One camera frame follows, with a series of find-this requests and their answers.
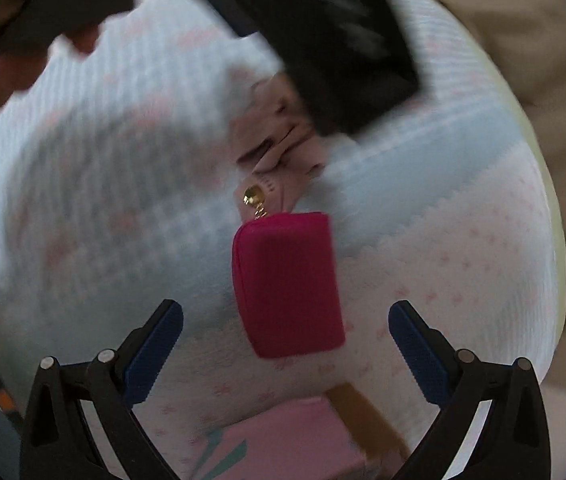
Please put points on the pink cloth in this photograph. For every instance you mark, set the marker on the pink cloth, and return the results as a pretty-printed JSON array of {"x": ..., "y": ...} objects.
[{"x": 273, "y": 135}]

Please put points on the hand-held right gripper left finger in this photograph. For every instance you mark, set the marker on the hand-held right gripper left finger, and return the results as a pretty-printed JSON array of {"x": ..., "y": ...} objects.
[{"x": 155, "y": 355}]

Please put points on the magenta zip pouch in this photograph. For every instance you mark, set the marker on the magenta zip pouch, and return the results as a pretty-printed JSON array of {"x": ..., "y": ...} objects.
[{"x": 288, "y": 285}]

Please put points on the pink cardboard box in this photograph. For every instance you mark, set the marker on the pink cardboard box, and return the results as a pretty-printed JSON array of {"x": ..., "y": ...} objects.
[{"x": 283, "y": 435}]

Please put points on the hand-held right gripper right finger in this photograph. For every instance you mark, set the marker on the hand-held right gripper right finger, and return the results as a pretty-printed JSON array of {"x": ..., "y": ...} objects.
[{"x": 418, "y": 355}]

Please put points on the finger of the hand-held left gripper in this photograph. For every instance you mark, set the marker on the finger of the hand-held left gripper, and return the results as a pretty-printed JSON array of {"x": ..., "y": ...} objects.
[{"x": 358, "y": 90}]

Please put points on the blue checked blanket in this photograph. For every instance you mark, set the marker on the blue checked blanket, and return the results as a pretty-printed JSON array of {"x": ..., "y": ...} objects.
[{"x": 113, "y": 185}]

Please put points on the person's left hand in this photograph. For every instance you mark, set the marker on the person's left hand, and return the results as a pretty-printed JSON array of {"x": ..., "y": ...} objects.
[{"x": 8, "y": 90}]

